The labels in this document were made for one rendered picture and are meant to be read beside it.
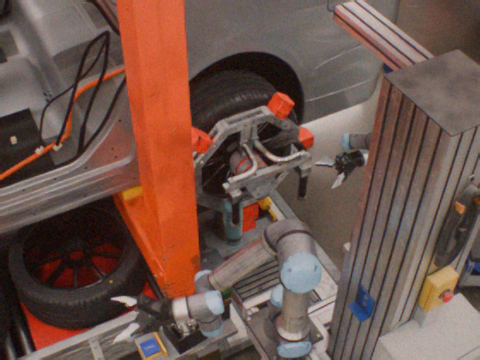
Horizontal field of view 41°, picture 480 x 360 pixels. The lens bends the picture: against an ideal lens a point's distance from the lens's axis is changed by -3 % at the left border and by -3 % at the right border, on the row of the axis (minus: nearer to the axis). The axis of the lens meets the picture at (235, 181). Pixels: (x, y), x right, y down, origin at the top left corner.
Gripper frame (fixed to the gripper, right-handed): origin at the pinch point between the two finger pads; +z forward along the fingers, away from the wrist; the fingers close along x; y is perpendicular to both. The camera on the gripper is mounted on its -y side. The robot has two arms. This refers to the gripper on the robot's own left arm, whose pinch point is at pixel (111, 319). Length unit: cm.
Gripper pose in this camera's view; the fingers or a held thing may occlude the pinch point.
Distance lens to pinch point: 211.8
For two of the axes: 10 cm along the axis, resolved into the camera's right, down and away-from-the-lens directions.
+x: -1.6, -7.6, 6.3
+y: 1.2, 6.2, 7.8
